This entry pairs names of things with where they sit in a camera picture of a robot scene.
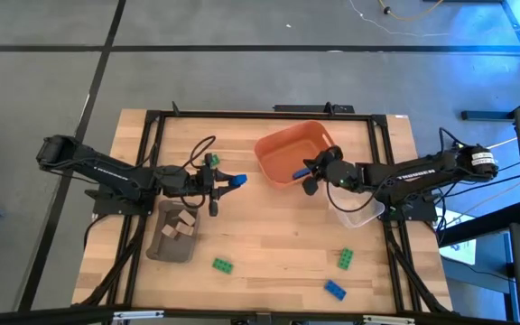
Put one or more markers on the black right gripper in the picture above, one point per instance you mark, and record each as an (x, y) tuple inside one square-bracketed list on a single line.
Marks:
[(343, 173)]

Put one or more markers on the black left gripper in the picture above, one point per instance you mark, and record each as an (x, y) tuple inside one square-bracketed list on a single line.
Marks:
[(208, 182)]

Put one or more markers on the blue toy brick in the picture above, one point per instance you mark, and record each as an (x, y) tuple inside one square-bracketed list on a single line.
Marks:
[(335, 290), (299, 173), (240, 179)]

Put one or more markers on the green toy brick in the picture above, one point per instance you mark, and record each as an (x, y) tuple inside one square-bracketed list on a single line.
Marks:
[(345, 258), (215, 160), (222, 266)]

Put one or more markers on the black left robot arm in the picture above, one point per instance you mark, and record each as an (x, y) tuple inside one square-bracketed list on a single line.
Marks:
[(102, 169)]

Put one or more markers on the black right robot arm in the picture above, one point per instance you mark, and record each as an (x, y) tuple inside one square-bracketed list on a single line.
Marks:
[(415, 173)]

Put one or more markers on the orange plastic basket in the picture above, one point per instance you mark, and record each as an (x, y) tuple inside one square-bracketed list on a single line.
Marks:
[(282, 153)]

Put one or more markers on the small wooden block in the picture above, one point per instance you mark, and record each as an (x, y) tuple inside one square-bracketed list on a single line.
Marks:
[(187, 218), (184, 229), (169, 231)]

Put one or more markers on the clear plastic container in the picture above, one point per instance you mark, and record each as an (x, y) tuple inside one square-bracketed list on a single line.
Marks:
[(364, 216)]

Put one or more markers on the grey plastic bin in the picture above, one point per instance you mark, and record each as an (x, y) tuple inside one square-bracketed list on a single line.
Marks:
[(169, 253)]

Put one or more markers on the white paper sheet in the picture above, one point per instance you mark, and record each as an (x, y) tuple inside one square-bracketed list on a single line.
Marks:
[(463, 253)]

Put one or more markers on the black floor bar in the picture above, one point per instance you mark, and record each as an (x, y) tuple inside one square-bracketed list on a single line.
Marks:
[(485, 115)]

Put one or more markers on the black front crossbar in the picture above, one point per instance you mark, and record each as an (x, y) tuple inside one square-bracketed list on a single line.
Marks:
[(39, 316)]

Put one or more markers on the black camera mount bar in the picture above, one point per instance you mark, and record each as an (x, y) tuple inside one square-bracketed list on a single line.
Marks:
[(305, 108)]

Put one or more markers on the black aluminium table frame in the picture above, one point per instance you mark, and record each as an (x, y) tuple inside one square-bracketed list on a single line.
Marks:
[(219, 114)]

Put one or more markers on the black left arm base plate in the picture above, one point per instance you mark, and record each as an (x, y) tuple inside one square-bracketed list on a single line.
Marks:
[(115, 207)]

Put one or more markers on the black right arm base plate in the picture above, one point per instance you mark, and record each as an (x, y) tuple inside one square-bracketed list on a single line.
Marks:
[(422, 212)]

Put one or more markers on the silver bracket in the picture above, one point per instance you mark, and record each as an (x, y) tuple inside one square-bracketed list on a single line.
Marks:
[(138, 314), (388, 320)]

